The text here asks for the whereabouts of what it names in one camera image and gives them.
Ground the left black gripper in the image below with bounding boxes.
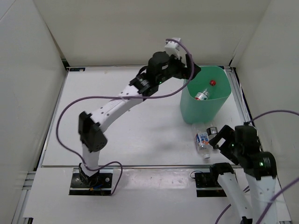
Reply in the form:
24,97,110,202
156,51,200,85

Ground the clear bottle red label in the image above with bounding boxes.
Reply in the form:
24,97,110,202
194,80,216,101

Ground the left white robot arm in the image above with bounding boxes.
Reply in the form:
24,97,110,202
78,51,201,188

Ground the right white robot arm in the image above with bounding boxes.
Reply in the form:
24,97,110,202
209,125,279,224

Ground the green plastic bin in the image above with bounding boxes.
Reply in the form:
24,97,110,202
180,66,231,124

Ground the clear bottle black label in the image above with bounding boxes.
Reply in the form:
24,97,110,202
205,121,218,142

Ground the clear bottle blue orange label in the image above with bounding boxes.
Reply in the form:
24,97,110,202
192,123,212,160

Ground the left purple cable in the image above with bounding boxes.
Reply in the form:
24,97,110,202
57,38,196,196

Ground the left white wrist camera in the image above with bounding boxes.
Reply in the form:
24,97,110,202
164,41,180,59

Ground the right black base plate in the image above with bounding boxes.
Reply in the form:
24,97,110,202
190,170,226,197

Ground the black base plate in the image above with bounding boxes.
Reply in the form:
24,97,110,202
69,168,113,196
190,170,226,197

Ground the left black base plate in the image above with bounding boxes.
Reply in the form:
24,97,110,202
69,168,113,196

